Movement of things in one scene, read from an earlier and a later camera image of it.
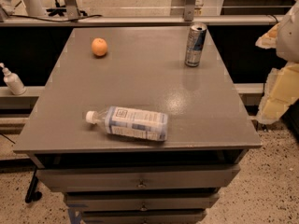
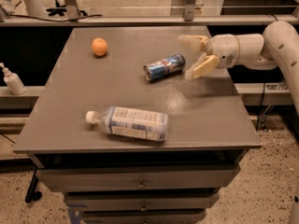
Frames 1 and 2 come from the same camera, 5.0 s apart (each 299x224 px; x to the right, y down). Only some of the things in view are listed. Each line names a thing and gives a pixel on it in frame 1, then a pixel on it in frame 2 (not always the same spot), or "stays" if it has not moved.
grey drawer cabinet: x=112 y=178 stays
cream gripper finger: x=269 y=39 to x=193 y=42
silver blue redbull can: x=195 y=45 to x=163 y=68
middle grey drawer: x=142 y=201 stays
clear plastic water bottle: x=117 y=119 stays
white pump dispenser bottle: x=13 y=81 stays
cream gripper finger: x=281 y=92 to x=203 y=65
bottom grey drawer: x=143 y=216 stays
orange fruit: x=99 y=47 stays
